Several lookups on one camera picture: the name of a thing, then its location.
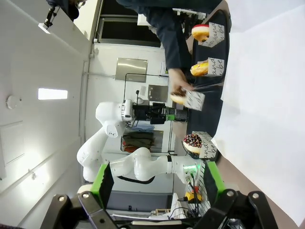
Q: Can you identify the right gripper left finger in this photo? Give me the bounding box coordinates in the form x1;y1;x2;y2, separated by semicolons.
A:
46;162;115;229

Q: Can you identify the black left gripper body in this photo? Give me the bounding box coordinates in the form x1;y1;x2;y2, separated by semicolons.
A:
132;102;168;125

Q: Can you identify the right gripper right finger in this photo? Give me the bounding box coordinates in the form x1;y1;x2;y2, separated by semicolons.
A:
194;161;280;229

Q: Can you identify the chocolate frosted donut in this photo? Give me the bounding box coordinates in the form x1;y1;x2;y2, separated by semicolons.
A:
170;86;188;105

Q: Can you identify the printed paper donut holder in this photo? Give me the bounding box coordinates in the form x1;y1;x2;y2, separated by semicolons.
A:
203;57;225;78
184;90;206;112
191;130;218;160
198;21;226;48

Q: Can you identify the dark donut with bright sprinkles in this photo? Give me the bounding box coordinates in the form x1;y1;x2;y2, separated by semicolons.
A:
183;133;203;155

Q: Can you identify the yellow glazed donut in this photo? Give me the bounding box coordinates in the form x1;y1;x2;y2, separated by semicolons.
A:
190;61;211;77

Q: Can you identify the red frosted donut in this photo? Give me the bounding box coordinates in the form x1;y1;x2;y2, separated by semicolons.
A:
191;23;211;42

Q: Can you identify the person's right forearm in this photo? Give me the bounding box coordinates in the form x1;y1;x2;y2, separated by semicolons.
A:
142;9;191;71

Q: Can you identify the person's right hand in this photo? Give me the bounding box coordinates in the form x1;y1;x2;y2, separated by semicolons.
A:
168;68;194;93

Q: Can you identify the yellow emergency stop button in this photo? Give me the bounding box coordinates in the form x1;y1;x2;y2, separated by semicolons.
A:
184;190;203;204

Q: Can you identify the large white paper sheet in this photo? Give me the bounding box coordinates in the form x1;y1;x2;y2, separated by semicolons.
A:
211;0;305;228

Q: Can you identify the person in dark jacket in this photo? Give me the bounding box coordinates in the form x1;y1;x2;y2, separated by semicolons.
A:
116;0;230;29

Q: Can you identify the rectangular ceiling light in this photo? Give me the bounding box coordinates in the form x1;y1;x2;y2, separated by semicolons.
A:
38;88;68;101

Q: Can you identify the round smoke detector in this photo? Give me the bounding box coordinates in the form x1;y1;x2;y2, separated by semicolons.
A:
6;94;18;110

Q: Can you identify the silver wall panel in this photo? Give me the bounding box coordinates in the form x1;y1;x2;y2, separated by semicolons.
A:
115;57;149;83

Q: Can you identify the overhead camera on mount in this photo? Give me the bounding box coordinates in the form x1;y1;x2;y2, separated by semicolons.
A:
38;5;61;34

